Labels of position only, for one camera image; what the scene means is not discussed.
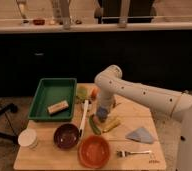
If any green toy pepper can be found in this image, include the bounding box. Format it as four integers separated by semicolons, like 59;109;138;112
89;115;101;135

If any black chair base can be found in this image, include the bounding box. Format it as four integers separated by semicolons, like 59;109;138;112
0;103;18;144

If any orange toy carrot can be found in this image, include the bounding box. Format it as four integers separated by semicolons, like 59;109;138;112
90;87;99;100

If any green plastic tray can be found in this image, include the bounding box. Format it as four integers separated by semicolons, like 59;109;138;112
28;78;77;122

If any dark purple bowl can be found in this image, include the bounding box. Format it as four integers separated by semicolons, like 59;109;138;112
53;123;79;150

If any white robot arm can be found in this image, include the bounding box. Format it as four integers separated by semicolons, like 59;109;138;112
94;65;192;171

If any white handled spatula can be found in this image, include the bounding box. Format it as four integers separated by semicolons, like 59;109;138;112
79;100;89;138

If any orange plastic bowl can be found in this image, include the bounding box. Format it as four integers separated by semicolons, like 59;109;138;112
78;135;111;169

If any white metal cup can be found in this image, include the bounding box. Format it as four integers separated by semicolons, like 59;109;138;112
18;129;38;149

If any yellow green toy vegetable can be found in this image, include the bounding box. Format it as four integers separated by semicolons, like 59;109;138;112
76;86;88;100

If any tan rectangular sponge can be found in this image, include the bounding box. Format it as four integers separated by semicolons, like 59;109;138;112
48;100;69;115

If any red bowl on counter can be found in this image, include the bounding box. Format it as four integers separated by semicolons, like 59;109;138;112
33;19;45;25

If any blue folded cloth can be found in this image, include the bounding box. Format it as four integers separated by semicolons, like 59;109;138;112
125;127;155;144

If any silver fork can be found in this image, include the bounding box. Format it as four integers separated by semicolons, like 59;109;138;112
116;150;152;158

